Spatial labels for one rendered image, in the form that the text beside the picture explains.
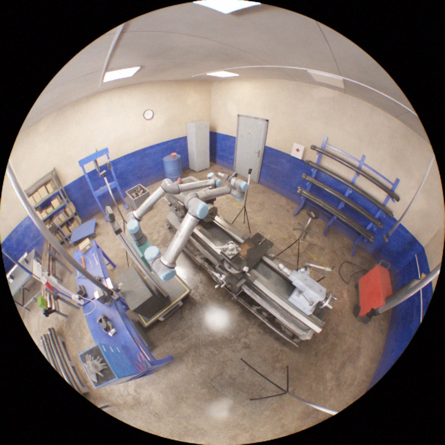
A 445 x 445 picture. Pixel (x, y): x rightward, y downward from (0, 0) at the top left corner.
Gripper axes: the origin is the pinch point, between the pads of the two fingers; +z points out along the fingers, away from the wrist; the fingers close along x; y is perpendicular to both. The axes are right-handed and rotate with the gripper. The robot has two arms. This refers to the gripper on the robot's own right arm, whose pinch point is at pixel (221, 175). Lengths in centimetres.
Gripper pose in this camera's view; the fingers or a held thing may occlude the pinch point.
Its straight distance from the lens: 168.2
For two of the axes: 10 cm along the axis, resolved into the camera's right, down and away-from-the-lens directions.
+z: -7.0, -5.2, 4.9
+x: 5.2, 1.0, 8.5
